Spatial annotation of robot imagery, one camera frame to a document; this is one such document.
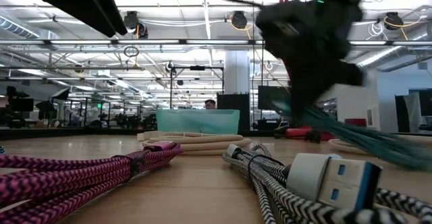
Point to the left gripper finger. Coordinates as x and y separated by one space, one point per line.
108 4
77 4

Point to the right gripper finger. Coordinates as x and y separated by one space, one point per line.
302 96

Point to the large black monitor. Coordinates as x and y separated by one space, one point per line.
270 97

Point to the red box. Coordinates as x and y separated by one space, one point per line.
355 122

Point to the black cabinet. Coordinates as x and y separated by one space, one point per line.
236 106

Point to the black studio light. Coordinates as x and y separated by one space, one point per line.
62 94

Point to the person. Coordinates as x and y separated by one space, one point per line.
210 104

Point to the teal plastic bin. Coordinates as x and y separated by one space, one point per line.
199 121

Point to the background computer monitor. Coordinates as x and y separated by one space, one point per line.
23 105

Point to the black background frame rig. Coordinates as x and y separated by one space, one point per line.
197 67

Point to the black table frame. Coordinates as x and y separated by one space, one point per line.
67 133

